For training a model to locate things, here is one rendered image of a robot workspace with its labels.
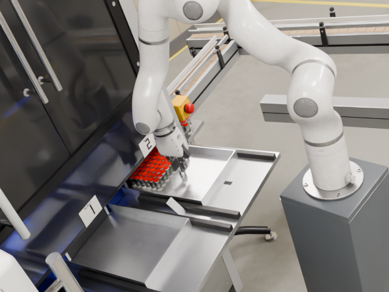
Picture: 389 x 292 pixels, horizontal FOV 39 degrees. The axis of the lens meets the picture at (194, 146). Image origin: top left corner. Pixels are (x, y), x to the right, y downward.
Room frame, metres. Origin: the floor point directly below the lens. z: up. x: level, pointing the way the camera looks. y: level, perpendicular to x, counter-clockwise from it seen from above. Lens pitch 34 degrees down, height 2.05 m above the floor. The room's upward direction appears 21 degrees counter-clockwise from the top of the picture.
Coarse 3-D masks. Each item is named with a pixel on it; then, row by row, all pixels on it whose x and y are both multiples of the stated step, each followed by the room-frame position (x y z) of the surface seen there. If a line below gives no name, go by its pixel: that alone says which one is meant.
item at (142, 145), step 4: (148, 136) 1.67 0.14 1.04; (152, 136) 1.69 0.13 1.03; (144, 140) 1.65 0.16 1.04; (152, 140) 1.68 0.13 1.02; (140, 144) 1.63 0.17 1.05; (144, 144) 1.65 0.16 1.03; (152, 144) 1.67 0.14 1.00; (140, 148) 1.63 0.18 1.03; (144, 148) 1.64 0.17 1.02; (152, 148) 1.67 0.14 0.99; (144, 152) 1.64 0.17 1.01; (148, 152) 1.65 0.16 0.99; (144, 156) 1.63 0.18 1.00
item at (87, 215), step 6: (96, 198) 1.44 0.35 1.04; (90, 204) 1.42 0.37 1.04; (96, 204) 1.43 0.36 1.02; (84, 210) 1.39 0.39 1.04; (90, 210) 1.41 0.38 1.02; (96, 210) 1.42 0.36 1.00; (84, 216) 1.39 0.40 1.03; (90, 216) 1.40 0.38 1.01; (84, 222) 1.38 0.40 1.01; (90, 222) 1.39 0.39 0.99
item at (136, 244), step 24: (120, 216) 1.51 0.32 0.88; (144, 216) 1.46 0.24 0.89; (168, 216) 1.38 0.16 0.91; (96, 240) 1.43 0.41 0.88; (120, 240) 1.39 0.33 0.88; (144, 240) 1.35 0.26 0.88; (168, 240) 1.31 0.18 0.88; (72, 264) 1.34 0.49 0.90; (96, 264) 1.32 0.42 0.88; (120, 264) 1.28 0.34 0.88; (144, 264) 1.24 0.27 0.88
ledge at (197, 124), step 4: (192, 120) 1.94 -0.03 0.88; (196, 120) 1.93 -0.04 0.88; (200, 120) 1.91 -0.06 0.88; (192, 124) 1.91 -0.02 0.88; (196, 124) 1.90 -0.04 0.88; (200, 124) 1.89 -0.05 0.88; (192, 128) 1.88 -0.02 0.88; (196, 128) 1.87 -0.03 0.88; (200, 128) 1.88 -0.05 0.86; (192, 132) 1.85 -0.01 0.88; (196, 132) 1.86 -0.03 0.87; (188, 136) 1.83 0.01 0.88; (192, 136) 1.84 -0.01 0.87; (188, 140) 1.81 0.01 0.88
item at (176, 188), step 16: (192, 160) 1.67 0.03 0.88; (208, 160) 1.63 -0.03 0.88; (224, 160) 1.60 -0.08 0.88; (176, 176) 1.61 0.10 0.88; (192, 176) 1.58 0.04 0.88; (208, 176) 1.54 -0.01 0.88; (224, 176) 1.50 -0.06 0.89; (128, 192) 1.60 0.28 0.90; (144, 192) 1.55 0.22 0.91; (160, 192) 1.55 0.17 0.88; (176, 192) 1.52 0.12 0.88; (192, 192) 1.49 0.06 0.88; (208, 192) 1.43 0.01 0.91
